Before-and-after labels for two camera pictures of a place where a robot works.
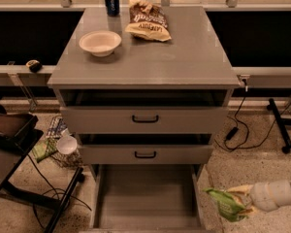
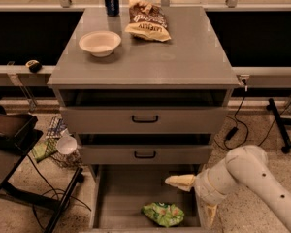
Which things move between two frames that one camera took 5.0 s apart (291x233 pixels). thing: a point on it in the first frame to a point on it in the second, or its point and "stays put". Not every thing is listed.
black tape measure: [34, 65] stays put
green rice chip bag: [228, 206] to [163, 214]
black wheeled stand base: [282, 122] stays put
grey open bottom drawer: [146, 198] stays put
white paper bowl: [100, 43] stays put
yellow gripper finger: [247, 212] to [210, 210]
